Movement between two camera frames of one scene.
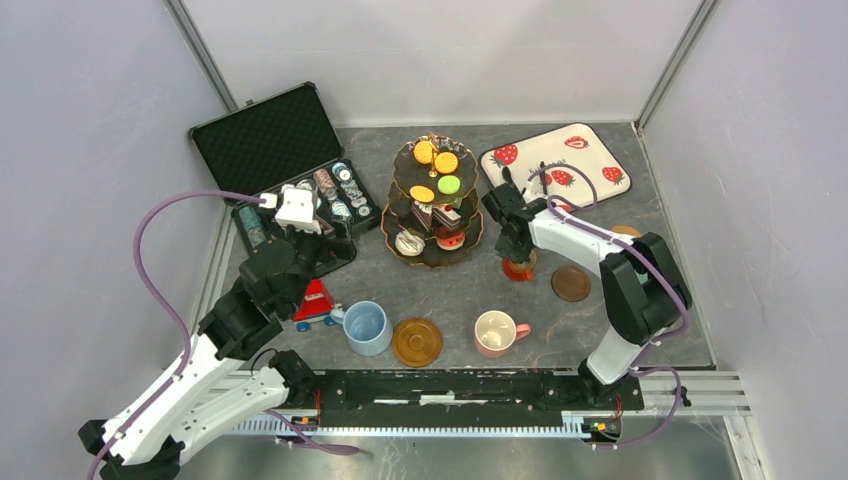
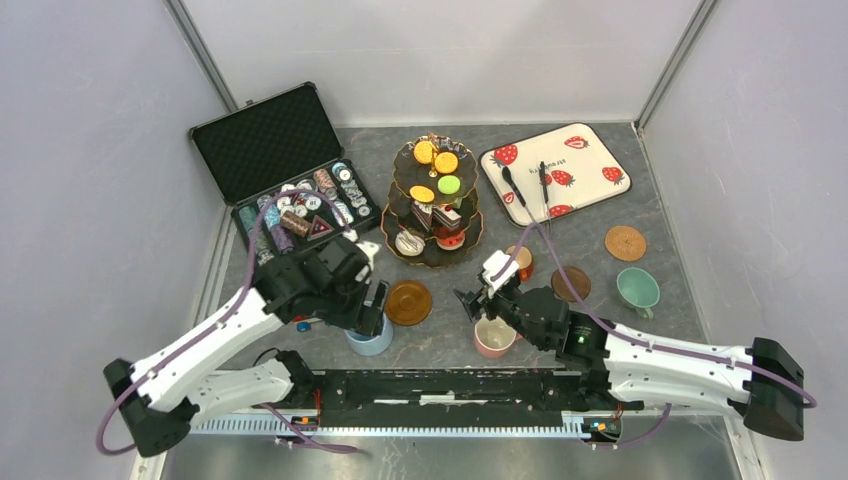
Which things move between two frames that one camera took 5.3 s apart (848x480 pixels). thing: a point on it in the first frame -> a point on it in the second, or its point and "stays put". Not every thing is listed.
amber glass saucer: [417, 342] -> [409, 302]
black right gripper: [517, 254] -> [473, 302]
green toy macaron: [448, 184] stays put
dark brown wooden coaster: [570, 283] stays put
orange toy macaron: [422, 194] stays put
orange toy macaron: [423, 151] stays put
